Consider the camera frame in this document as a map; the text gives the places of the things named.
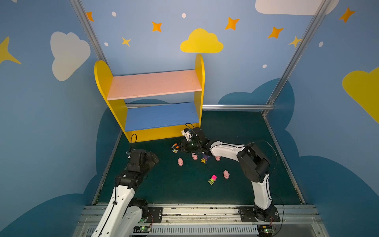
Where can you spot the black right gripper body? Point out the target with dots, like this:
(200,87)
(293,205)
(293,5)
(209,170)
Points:
(183,146)

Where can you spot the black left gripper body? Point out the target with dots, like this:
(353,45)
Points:
(151,158)

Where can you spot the purple yellow star toy figure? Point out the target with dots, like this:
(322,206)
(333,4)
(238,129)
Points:
(204,159)

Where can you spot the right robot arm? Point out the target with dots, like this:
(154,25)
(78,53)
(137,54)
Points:
(254,164)

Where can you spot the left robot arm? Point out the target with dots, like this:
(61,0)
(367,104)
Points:
(124,211)

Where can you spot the pink toy pig centre left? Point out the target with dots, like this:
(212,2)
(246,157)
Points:
(194,156)

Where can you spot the pink toy pig far left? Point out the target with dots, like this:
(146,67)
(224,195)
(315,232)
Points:
(180,162)

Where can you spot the yellow toy shelf unit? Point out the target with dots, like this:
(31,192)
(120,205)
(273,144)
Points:
(158,121)

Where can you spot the pink toy pig front right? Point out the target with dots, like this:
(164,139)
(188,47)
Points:
(226,174)

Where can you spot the left circuit board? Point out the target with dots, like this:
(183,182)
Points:
(145,230)

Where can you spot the circuit board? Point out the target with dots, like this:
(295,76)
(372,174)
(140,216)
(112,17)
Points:
(265,231)
(145,230)

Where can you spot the right circuit board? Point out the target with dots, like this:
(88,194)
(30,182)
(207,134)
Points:
(265,231)

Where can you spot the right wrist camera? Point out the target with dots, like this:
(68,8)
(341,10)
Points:
(187,134)

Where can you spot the rear aluminium frame bar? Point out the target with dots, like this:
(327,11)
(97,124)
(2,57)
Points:
(217,107)

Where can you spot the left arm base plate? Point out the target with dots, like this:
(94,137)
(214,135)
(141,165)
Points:
(152,214)

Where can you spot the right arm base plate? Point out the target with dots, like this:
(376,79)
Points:
(248,214)

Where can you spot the aluminium front rail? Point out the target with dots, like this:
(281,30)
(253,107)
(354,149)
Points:
(214,220)

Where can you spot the left aluminium frame post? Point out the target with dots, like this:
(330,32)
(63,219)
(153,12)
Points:
(86,24)

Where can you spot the aluminium frame post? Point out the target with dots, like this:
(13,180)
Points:
(300,49)
(86,24)

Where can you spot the right aluminium frame post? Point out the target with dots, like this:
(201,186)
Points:
(300,49)

